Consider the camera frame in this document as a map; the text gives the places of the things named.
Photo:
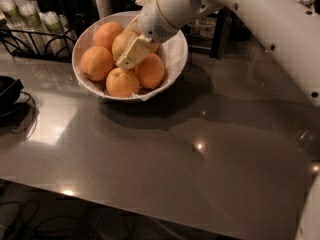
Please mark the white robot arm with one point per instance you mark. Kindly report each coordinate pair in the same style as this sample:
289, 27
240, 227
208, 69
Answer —
258, 182

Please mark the white bowl with paper liner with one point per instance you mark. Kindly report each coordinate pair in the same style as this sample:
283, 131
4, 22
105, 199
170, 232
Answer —
174, 54

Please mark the black wire cup rack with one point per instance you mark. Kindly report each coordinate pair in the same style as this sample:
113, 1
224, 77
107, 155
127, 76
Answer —
43, 45

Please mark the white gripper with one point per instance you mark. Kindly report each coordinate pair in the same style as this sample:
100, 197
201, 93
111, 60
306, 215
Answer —
154, 23

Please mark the black device with cable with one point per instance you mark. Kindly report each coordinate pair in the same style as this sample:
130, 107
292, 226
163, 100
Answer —
17, 107

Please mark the orange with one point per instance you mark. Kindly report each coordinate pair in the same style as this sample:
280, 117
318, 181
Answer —
122, 83
96, 63
106, 34
121, 41
151, 72

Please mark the black condiment shelf rack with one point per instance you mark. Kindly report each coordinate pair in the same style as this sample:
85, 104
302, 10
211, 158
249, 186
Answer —
201, 23

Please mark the white cylinder container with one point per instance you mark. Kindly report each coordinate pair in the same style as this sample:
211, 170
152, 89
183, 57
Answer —
102, 0

